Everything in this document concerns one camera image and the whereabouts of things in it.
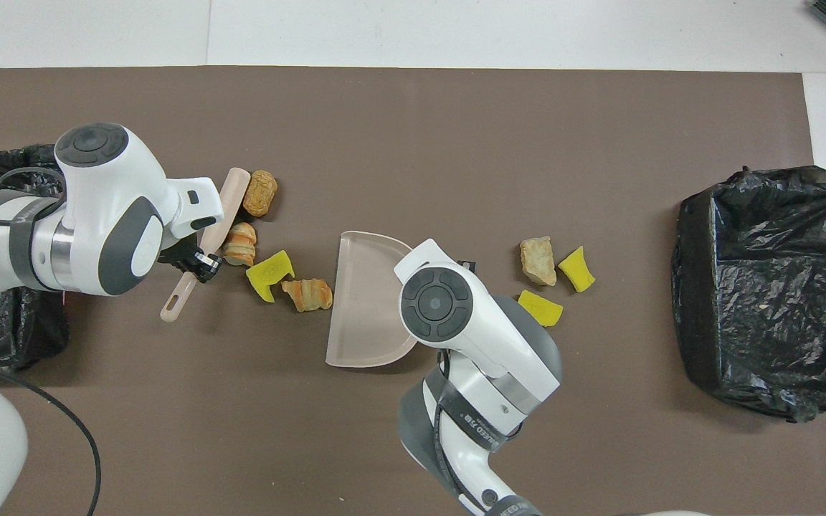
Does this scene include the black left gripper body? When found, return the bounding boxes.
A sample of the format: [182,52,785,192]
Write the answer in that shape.
[157,240,203,274]

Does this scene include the right black trash bag bin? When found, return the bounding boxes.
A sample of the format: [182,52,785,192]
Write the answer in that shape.
[671,165,826,424]

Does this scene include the yellow sponge with green back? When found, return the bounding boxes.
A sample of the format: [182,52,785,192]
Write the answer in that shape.
[246,249,296,304]

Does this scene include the brown peanut-shaped bread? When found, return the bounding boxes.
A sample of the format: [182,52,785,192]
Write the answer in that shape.
[242,170,279,218]

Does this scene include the beige hand brush black bristles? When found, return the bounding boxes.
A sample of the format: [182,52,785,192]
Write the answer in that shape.
[160,167,251,323]

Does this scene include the beige plastic dustpan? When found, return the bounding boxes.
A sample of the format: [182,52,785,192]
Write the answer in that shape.
[325,231,414,368]

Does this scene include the small yellow sponge piece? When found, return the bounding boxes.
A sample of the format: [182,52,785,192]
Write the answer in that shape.
[558,246,597,293]

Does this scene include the brown table mat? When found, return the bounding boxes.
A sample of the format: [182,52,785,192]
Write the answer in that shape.
[0,66,826,516]

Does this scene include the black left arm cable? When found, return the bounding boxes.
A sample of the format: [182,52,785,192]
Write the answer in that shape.
[0,166,103,516]

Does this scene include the black trash bag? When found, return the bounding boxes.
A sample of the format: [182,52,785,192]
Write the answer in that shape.
[0,145,73,373]

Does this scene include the pale rock-like bread chunk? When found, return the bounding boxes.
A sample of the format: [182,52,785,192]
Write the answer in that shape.
[519,236,558,287]

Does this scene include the wide yellow sponge piece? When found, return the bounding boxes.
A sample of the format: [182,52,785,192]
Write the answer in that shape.
[518,290,564,328]

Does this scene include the orange striped bread roll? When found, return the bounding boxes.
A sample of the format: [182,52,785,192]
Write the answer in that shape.
[222,222,258,267]

